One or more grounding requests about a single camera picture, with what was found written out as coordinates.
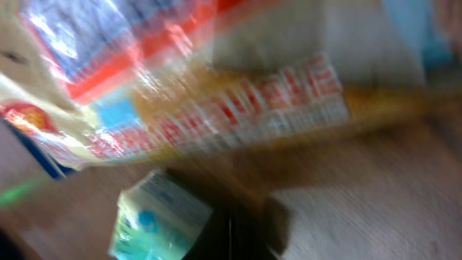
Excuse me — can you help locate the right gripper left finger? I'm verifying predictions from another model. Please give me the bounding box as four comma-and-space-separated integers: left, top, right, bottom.
183, 208, 230, 260

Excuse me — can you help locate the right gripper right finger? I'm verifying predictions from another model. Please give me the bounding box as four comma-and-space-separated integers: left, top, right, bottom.
230, 198, 290, 260

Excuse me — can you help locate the teal tissue pack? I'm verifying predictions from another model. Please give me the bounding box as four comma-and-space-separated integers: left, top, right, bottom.
108, 168, 212, 260

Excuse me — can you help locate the cream blue snack bag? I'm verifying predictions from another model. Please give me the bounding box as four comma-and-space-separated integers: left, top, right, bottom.
1, 1, 430, 178

